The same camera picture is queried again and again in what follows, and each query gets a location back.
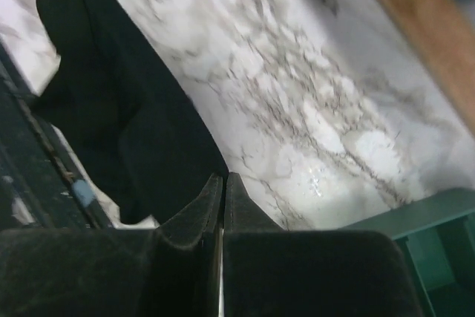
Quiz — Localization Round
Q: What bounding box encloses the green divided plastic tray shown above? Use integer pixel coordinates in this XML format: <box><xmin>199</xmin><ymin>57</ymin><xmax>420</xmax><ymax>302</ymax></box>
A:
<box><xmin>350</xmin><ymin>188</ymin><xmax>474</xmax><ymax>316</ymax></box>

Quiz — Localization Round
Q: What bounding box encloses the brown plywood board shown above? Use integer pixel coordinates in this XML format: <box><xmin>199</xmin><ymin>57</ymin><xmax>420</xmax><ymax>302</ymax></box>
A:
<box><xmin>378</xmin><ymin>0</ymin><xmax>474</xmax><ymax>131</ymax></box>

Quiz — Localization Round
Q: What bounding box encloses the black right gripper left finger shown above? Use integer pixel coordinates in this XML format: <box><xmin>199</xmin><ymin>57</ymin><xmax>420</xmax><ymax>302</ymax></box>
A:
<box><xmin>1</xmin><ymin>175</ymin><xmax>223</xmax><ymax>316</ymax></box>

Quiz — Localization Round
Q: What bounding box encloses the black metal base rail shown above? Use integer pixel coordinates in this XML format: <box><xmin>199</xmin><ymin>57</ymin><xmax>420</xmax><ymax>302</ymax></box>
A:
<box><xmin>1</xmin><ymin>49</ymin><xmax>113</xmax><ymax>229</ymax></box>

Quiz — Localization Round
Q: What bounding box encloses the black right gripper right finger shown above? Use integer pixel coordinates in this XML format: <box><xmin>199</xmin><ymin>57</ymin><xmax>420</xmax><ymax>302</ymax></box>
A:
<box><xmin>223</xmin><ymin>173</ymin><xmax>422</xmax><ymax>316</ymax></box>

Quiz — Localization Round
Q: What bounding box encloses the black underwear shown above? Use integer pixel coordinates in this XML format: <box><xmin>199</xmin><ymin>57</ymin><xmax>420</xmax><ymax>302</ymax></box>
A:
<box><xmin>30</xmin><ymin>0</ymin><xmax>229</xmax><ymax>224</ymax></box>

